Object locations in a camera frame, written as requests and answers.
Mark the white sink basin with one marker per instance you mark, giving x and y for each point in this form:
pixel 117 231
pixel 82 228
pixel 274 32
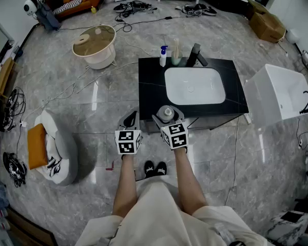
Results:
pixel 195 84

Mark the person's right black shoe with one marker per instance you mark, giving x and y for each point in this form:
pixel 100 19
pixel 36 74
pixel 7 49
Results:
pixel 161 168

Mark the marble pattern box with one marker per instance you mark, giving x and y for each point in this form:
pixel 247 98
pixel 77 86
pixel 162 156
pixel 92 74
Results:
pixel 287 227

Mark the round glass coffee table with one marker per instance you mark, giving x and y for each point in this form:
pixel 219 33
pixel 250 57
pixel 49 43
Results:
pixel 97 47

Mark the yellow bottle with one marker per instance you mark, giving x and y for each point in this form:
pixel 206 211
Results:
pixel 93 10

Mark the person's right forearm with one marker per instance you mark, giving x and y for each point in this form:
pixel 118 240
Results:
pixel 188 178

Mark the white round-headed robot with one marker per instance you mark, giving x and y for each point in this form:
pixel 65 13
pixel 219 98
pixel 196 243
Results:
pixel 30 6

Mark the black bag with white print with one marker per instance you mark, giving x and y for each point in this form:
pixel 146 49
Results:
pixel 14 169

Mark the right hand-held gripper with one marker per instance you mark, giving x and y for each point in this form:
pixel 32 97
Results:
pixel 175 136

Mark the black countertop vanity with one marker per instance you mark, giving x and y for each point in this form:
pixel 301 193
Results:
pixel 151 86

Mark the orange cushion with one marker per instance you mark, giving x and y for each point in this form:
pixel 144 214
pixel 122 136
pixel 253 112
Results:
pixel 37 146

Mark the person's left forearm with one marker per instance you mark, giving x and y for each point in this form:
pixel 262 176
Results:
pixel 125 183

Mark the white cushion black pattern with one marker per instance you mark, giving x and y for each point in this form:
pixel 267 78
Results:
pixel 54 163

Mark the person's left black shoe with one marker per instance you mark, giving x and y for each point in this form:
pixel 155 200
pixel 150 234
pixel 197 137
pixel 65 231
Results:
pixel 149 169

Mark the round wooden lid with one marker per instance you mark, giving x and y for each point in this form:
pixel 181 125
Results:
pixel 81 39

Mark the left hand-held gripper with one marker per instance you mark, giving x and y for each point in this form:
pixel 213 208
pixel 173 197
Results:
pixel 127 141

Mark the green cup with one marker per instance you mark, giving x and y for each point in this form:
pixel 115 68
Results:
pixel 176 60

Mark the wooden side table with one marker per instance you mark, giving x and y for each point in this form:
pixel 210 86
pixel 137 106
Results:
pixel 2 76

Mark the person's black shoe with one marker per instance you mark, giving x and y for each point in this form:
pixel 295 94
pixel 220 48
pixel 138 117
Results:
pixel 161 168
pixel 149 169

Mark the small grey round jar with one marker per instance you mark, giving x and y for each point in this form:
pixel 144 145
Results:
pixel 165 113

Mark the white box cabinet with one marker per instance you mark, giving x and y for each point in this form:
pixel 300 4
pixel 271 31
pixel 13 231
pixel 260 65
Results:
pixel 277 91

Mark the person's cream clothing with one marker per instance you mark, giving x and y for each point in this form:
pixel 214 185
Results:
pixel 156 219

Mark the white power strip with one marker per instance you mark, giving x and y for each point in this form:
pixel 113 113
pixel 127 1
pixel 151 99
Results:
pixel 23 124

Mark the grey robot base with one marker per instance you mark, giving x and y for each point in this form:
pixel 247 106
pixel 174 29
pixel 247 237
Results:
pixel 50 18

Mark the white spray bottle blue nozzle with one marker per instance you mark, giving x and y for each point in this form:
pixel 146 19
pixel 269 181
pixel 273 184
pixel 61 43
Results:
pixel 163 59

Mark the black vanity frame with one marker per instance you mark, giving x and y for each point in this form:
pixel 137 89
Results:
pixel 220 124

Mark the white round bin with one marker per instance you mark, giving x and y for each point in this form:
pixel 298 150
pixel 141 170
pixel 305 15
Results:
pixel 293 36

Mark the large cardboard box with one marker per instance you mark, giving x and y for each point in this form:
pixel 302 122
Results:
pixel 268 27

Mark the small cardboard box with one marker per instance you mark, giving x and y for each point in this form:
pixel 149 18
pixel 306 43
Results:
pixel 256 5

